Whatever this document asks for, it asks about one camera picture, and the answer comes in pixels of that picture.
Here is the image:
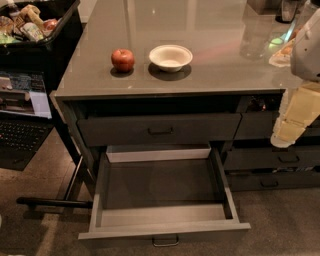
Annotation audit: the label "yellowish white gripper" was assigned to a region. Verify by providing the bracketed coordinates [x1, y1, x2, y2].
[270, 81, 320, 148]

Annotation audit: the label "grey drawer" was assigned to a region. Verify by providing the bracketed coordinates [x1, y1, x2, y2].
[224, 146, 320, 171]
[77, 113, 241, 147]
[227, 171, 320, 191]
[234, 111, 320, 140]
[79, 149, 250, 248]

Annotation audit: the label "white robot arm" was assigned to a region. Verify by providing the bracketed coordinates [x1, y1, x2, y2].
[269, 9, 320, 148]

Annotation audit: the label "snack bags in drawer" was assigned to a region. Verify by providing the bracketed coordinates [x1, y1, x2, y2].
[247, 96, 281, 112]

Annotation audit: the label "clear jar of snacks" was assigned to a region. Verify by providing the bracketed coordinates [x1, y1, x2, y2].
[269, 0, 320, 81]

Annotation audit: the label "white bowl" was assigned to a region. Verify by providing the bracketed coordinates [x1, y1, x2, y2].
[149, 45, 193, 72]

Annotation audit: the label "red apple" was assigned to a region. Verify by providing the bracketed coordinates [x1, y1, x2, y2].
[111, 48, 135, 73]

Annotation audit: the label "black stand leg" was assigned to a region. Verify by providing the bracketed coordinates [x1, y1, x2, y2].
[16, 156, 94, 210]

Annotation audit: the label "black bin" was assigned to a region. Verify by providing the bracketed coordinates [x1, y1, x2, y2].
[0, 0, 83, 90]

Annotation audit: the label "red item in bin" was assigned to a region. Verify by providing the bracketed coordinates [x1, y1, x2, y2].
[43, 19, 58, 31]

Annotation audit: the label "black laptop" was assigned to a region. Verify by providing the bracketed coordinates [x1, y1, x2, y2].
[0, 71, 53, 171]

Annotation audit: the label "white bottle in bin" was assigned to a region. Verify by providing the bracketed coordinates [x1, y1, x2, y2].
[20, 22, 44, 42]

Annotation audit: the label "yellow package in bin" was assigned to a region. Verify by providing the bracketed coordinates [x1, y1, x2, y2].
[20, 4, 44, 30]

